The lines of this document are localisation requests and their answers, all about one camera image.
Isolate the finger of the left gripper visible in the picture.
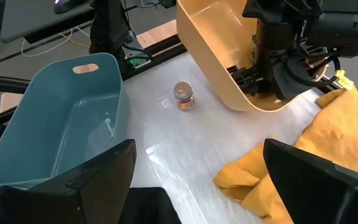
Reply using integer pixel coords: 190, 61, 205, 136
227, 64, 261, 96
271, 57, 323, 101

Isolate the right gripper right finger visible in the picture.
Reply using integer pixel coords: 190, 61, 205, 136
262, 138, 358, 224

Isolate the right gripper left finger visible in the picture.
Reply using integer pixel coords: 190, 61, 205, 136
0, 138, 137, 224

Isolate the yellow plastic bin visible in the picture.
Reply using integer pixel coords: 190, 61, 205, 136
175, 0, 331, 113

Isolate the small spice jar copper lid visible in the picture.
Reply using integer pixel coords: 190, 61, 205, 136
173, 81, 196, 111

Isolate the mustard yellow cloth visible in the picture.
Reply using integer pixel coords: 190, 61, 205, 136
213, 86, 358, 224

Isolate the blue plastic bin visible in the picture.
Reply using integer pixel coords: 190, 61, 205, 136
0, 52, 129, 190

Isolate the black computer mouse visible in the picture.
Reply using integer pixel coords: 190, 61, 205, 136
53, 0, 90, 15

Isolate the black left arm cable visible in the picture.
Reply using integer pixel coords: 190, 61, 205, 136
283, 46, 343, 90

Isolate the yellow cable tag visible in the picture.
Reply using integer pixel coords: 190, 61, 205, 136
334, 69, 356, 91

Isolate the white cable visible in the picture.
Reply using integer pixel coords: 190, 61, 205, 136
21, 27, 75, 58

